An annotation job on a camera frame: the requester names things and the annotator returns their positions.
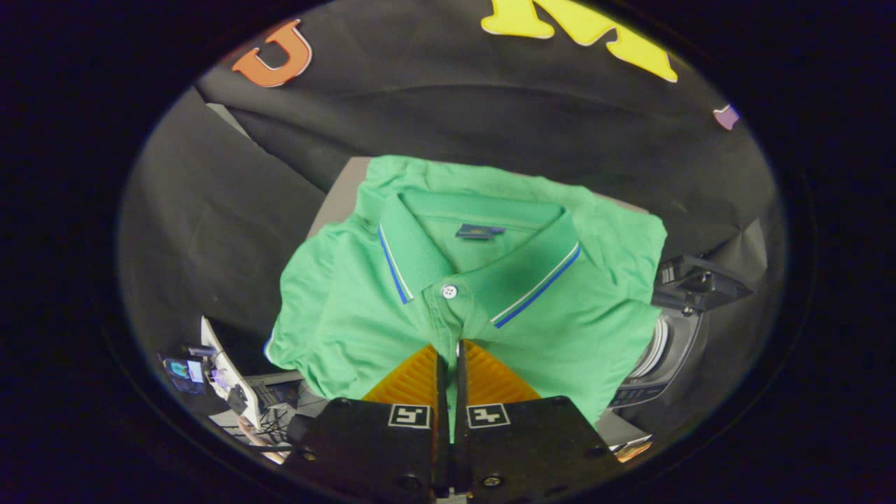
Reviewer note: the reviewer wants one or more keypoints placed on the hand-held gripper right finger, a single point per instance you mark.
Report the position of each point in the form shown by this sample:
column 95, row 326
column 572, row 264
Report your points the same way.
column 525, row 448

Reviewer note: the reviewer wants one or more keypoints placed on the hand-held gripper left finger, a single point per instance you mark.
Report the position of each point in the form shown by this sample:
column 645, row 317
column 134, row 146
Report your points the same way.
column 378, row 448

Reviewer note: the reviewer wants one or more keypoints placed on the green polo shirt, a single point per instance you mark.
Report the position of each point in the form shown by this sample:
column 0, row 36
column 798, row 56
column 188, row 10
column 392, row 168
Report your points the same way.
column 560, row 336

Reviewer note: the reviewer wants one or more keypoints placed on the grey washing machine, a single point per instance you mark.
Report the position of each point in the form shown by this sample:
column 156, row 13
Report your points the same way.
column 672, row 350

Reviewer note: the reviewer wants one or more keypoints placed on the dark washing machine lid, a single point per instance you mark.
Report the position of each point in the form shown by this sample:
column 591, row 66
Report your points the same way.
column 700, row 283

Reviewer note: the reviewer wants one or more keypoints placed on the white board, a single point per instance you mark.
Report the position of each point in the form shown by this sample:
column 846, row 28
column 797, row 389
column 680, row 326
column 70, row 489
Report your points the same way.
column 224, row 364

